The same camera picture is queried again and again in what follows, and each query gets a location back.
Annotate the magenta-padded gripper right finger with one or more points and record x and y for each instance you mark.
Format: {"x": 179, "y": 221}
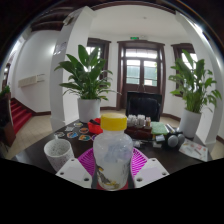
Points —
{"x": 150, "y": 170}

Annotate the white speckled cup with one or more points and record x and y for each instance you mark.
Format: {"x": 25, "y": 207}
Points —
{"x": 58, "y": 153}

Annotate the red plastic box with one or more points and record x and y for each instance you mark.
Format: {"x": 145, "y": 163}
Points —
{"x": 95, "y": 128}

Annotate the dark framed window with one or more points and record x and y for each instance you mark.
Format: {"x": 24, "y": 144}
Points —
{"x": 178, "y": 55}
{"x": 104, "y": 50}

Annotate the dark wooden glazed door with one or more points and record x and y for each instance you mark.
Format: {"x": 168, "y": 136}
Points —
{"x": 141, "y": 70}

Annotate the leafy plant in white pot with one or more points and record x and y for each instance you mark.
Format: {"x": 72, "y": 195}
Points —
{"x": 195, "y": 86}
{"x": 87, "y": 80}

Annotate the green exit sign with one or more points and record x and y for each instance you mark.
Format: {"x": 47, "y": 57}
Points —
{"x": 134, "y": 38}

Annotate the green cloth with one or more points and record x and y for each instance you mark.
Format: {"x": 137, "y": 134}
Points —
{"x": 159, "y": 128}

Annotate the printed paper brochure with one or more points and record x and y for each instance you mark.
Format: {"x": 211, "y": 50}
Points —
{"x": 194, "y": 150}

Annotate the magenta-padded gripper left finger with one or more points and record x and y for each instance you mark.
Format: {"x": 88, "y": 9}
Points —
{"x": 74, "y": 170}

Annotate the black and grey microphones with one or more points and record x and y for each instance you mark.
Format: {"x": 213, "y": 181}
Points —
{"x": 173, "y": 140}

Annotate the black chair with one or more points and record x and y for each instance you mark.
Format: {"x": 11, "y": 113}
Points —
{"x": 144, "y": 105}

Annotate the white wall radiator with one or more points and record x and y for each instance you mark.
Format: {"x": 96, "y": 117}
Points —
{"x": 30, "y": 80}

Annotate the clear bottle with yellow cap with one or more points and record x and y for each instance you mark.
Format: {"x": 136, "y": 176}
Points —
{"x": 112, "y": 153}

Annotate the red carpeted stairs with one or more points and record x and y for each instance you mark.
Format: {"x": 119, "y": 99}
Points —
{"x": 20, "y": 115}

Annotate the wooden tray with small jars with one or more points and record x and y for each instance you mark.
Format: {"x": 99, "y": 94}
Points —
{"x": 138, "y": 128}

